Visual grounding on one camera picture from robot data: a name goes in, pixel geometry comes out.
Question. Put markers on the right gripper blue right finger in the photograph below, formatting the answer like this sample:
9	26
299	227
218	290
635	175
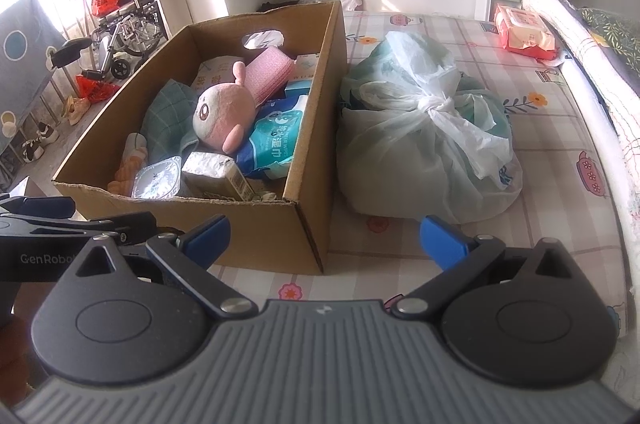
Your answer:
462	259

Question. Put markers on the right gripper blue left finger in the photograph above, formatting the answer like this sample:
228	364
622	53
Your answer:
185	261

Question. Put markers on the teal checked towel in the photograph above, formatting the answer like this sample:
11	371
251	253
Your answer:
167	124

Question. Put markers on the pink round plush toy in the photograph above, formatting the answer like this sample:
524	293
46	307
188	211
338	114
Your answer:
225	113

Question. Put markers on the pink woven pouch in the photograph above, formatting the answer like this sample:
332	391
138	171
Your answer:
267	74

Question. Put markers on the light blue bandage box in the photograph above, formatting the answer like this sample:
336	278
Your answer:
300	80

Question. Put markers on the round white wipes pack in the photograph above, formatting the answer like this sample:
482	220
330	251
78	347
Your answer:
159	181

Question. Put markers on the shoes on floor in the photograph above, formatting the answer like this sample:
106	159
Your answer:
33	149

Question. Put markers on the orange white striped pack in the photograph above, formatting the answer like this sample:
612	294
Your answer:
134	158

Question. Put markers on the brown cardboard box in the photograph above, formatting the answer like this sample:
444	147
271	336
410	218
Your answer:
286	227

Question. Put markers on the white plastic shopping bag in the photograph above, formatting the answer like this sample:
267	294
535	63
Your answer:
417	136

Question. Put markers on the teal white tissue pack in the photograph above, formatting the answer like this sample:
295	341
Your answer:
268	151

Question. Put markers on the grey circle pattern cloth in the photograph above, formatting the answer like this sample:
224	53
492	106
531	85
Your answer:
27	36

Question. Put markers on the wheelchair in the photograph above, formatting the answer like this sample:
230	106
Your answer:
125	38

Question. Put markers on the red white wipes pack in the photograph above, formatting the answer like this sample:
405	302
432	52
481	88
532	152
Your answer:
523	32

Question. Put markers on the grey white quilt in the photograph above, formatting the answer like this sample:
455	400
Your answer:
577	186

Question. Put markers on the white plastic bag on floor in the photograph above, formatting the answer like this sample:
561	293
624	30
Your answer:
352	5

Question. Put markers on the green leaf pattern pillow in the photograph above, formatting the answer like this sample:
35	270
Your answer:
620	33

